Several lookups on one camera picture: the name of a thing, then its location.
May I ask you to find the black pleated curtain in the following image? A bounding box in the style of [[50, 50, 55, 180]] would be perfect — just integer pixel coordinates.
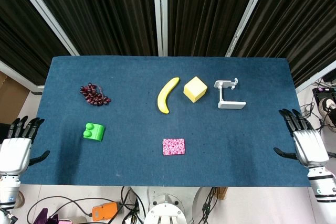
[[24, 0, 159, 57], [166, 0, 264, 58], [232, 0, 336, 88], [0, 0, 72, 86]]

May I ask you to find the white black sneaker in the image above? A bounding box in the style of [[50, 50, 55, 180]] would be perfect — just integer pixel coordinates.
[[318, 97, 336, 132]]

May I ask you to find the orange handheld device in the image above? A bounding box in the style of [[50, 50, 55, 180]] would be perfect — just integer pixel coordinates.
[[91, 202, 118, 221]]

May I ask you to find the blue felt table cloth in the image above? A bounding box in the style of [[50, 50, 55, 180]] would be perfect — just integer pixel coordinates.
[[19, 56, 313, 189]]

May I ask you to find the long black floor cable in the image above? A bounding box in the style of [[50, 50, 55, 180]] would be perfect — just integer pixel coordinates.
[[27, 196, 93, 219]]

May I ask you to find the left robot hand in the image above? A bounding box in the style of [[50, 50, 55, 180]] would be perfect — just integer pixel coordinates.
[[0, 116, 51, 176]]

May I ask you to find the black cable tangle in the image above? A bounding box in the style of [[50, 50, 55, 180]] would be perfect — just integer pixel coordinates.
[[299, 92, 336, 133]]

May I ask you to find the purple cloth bag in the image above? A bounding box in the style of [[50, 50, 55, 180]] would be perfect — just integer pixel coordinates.
[[35, 208, 70, 224]]

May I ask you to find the white phone stand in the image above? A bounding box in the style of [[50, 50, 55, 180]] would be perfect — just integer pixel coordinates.
[[213, 77, 247, 110]]

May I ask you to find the brown cardboard box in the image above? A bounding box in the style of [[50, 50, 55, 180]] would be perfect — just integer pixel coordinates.
[[0, 71, 30, 125]]

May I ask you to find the dark red grape bunch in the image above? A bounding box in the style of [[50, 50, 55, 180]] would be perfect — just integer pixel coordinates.
[[79, 82, 112, 107]]

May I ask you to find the white robot torso base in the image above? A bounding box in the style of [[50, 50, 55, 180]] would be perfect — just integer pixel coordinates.
[[144, 187, 203, 224]]

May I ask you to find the pink speckled sponge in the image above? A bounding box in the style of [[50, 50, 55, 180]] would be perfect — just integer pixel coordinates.
[[162, 138, 186, 157]]

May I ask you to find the green plastic block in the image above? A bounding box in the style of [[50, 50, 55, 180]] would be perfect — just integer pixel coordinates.
[[82, 122, 106, 143]]

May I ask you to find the black cable bundle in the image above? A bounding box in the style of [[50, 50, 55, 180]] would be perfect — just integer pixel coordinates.
[[201, 187, 219, 224], [120, 186, 144, 224]]

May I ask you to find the yellow cube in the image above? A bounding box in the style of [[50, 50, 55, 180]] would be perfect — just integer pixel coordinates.
[[183, 76, 208, 103]]

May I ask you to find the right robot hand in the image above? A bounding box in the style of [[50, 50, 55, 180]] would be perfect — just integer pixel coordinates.
[[273, 108, 330, 169]]

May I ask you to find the white frame post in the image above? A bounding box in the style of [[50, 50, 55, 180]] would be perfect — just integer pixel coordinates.
[[152, 0, 169, 57], [8, 0, 80, 57], [296, 60, 336, 94], [224, 0, 274, 58], [0, 59, 46, 89]]

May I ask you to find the yellow banana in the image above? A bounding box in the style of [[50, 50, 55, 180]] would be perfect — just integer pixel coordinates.
[[157, 77, 181, 115]]

